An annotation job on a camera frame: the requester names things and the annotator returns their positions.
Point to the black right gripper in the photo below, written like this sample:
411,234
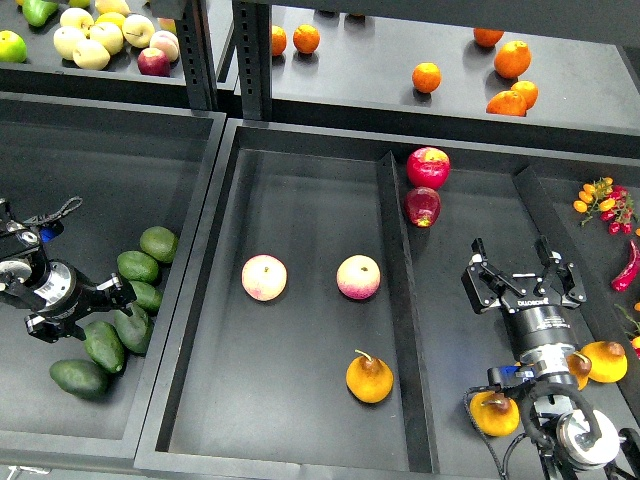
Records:
534,306

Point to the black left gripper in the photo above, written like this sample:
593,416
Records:
69,296

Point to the dark green avocado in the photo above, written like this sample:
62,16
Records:
134,330

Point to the orange yellow pear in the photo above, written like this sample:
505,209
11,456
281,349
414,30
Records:
369,378

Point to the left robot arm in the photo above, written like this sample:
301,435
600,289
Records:
24,260

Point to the green avocado top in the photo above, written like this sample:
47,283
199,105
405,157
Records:
160,243

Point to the yellow pear hidden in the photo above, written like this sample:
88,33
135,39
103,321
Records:
580,366

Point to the yellow pear bottom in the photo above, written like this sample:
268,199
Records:
495,414

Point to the red chili pepper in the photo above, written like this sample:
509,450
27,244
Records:
628,274

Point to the cherry tomato bunch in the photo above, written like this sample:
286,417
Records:
610,202

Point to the bright red apple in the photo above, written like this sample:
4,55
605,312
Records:
428,167

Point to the orange front right shelf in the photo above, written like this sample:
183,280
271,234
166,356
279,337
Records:
507,102

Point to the pink apple right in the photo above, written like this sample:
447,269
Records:
358,277

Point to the pink apple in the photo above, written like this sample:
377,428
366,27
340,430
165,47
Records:
358,277
264,277

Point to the black left tray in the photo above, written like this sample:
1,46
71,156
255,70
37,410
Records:
134,167

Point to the black tray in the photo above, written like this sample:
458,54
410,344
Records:
134,167
256,390

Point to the small orange right shelf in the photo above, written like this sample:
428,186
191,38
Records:
528,90

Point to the pink apple left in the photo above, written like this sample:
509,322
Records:
264,277

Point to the large orange on shelf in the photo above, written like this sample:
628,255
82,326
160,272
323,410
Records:
513,59

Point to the orange on shelf middle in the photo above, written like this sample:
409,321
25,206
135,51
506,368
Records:
426,77

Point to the black middle tray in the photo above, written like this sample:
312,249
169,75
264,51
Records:
256,390

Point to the orange on shelf top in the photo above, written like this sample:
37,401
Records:
487,38

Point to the dark red shelf apple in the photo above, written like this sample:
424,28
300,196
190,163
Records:
152,61

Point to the green apple on shelf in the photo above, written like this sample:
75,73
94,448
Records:
13,48

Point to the pink peach on shelf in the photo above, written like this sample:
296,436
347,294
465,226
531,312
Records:
167,42

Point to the green pepper on shelf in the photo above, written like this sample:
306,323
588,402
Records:
38,12

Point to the orange on shelf left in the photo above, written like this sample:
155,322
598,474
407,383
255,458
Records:
278,40

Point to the black shelf post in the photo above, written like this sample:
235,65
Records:
252,36

